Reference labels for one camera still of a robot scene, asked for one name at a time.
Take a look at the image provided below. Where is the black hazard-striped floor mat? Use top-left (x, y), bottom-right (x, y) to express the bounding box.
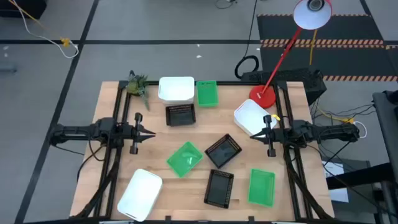
top-left (256, 13), bottom-right (398, 83)

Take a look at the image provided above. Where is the white plastic basket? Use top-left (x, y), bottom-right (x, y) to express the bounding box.
top-left (233, 98), bottom-right (277, 138)
top-left (116, 168), bottom-right (164, 223)
top-left (157, 76), bottom-right (196, 105)

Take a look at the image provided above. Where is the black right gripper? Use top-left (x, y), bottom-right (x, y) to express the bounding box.
top-left (250, 114), bottom-right (287, 157)

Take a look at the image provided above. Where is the potted succulent plant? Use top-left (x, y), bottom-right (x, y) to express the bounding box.
top-left (126, 70), bottom-right (151, 111)

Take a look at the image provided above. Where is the yellow strap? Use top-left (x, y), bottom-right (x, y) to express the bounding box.
top-left (308, 29), bottom-right (318, 66)

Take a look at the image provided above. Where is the red desk lamp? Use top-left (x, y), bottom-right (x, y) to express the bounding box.
top-left (248, 0), bottom-right (333, 110)

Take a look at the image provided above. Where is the white hanging cable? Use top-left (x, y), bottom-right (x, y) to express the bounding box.
top-left (12, 0), bottom-right (80, 59)

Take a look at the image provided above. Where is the thin black cable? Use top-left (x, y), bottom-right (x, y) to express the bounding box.
top-left (215, 0), bottom-right (238, 10)

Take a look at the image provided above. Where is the yellow hanging cord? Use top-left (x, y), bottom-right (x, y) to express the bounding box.
top-left (8, 0), bottom-right (71, 48)

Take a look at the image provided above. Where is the white paper sheet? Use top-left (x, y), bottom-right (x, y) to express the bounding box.
top-left (328, 187), bottom-right (350, 203)
top-left (322, 161), bottom-right (345, 179)

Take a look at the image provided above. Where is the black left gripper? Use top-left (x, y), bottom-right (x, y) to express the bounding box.
top-left (121, 112), bottom-right (156, 156)

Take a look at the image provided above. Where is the black slotted plastic basket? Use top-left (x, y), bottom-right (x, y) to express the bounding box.
top-left (203, 169), bottom-right (235, 210)
top-left (204, 133), bottom-right (243, 170)
top-left (165, 103), bottom-right (197, 127)

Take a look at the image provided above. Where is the dark grey side table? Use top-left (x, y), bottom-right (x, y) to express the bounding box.
top-left (371, 90), bottom-right (398, 175)

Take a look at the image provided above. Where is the white looped cable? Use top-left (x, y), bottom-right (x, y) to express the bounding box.
top-left (353, 120), bottom-right (368, 139)

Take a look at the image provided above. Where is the black box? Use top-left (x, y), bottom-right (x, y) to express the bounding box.
top-left (0, 0), bottom-right (48, 20)

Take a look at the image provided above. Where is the black coiled floor cable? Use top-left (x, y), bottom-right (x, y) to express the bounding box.
top-left (234, 0), bottom-right (260, 80)

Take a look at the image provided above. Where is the green mesh plastic basket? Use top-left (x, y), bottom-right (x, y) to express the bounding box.
top-left (165, 141), bottom-right (204, 179)
top-left (247, 168), bottom-right (276, 208)
top-left (196, 80), bottom-right (220, 108)

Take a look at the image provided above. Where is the black aluminium table frame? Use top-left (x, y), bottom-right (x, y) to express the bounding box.
top-left (70, 80), bottom-right (335, 224)

